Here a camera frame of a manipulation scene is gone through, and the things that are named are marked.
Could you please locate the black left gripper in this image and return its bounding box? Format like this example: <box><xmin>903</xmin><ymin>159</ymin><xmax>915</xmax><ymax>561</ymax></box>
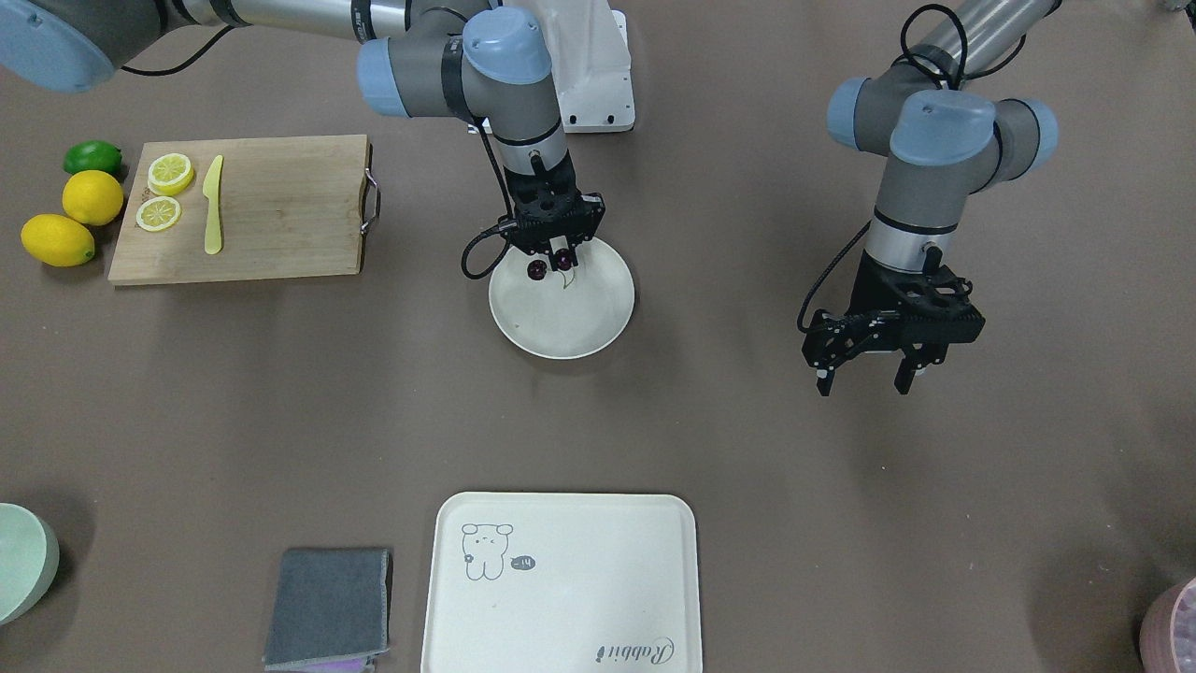
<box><xmin>803</xmin><ymin>252</ymin><xmax>984</xmax><ymax>396</ymax></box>

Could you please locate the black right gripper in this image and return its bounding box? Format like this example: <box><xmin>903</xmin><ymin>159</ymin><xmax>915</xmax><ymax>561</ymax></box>
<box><xmin>505</xmin><ymin>154</ymin><xmax>605</xmax><ymax>255</ymax></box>

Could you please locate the cream round plate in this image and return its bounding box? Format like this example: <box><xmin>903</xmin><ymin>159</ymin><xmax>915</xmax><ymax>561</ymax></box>
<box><xmin>490</xmin><ymin>238</ymin><xmax>635</xmax><ymax>361</ymax></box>

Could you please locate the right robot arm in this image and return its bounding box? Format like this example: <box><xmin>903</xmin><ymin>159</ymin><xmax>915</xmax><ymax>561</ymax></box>
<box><xmin>4</xmin><ymin>1</ymin><xmax>604</xmax><ymax>271</ymax></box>

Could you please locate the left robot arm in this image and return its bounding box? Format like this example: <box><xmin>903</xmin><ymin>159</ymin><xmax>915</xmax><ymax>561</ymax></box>
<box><xmin>798</xmin><ymin>1</ymin><xmax>1060</xmax><ymax>394</ymax></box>

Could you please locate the cream rabbit tray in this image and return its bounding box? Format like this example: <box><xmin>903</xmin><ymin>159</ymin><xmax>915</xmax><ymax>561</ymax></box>
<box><xmin>421</xmin><ymin>492</ymin><xmax>704</xmax><ymax>672</ymax></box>

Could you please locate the wooden cutting board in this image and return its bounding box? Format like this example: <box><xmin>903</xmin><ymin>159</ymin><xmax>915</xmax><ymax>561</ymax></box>
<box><xmin>106</xmin><ymin>134</ymin><xmax>380</xmax><ymax>286</ymax></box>

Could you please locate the yellow plastic knife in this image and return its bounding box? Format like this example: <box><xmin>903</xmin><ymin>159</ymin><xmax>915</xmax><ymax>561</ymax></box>
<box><xmin>202</xmin><ymin>154</ymin><xmax>225</xmax><ymax>255</ymax></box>

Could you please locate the lemon slice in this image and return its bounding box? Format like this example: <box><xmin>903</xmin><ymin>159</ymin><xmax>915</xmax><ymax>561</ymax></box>
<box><xmin>134</xmin><ymin>195</ymin><xmax>182</xmax><ymax>233</ymax></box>
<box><xmin>147</xmin><ymin>152</ymin><xmax>195</xmax><ymax>196</ymax></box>

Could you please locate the pink bowl with ice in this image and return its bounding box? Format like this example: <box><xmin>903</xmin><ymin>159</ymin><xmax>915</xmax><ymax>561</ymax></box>
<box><xmin>1139</xmin><ymin>579</ymin><xmax>1195</xmax><ymax>672</ymax></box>

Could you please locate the round yellow lemon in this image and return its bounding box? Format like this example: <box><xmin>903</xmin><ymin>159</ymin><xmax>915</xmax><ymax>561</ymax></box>
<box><xmin>63</xmin><ymin>170</ymin><xmax>124</xmax><ymax>227</ymax></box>

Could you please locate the green lime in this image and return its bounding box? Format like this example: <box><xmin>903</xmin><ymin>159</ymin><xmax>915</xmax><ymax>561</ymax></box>
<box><xmin>63</xmin><ymin>140</ymin><xmax>123</xmax><ymax>175</ymax></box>

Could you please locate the grey folded cloth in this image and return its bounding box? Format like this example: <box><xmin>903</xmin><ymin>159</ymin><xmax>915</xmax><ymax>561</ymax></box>
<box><xmin>263</xmin><ymin>547</ymin><xmax>392</xmax><ymax>672</ymax></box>

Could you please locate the mint green bowl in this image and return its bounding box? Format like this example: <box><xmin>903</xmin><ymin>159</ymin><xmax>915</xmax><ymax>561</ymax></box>
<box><xmin>1</xmin><ymin>503</ymin><xmax>60</xmax><ymax>623</ymax></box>

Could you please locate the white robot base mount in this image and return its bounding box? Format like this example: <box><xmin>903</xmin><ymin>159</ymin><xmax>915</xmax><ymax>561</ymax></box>
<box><xmin>515</xmin><ymin>1</ymin><xmax>636</xmax><ymax>134</ymax></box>

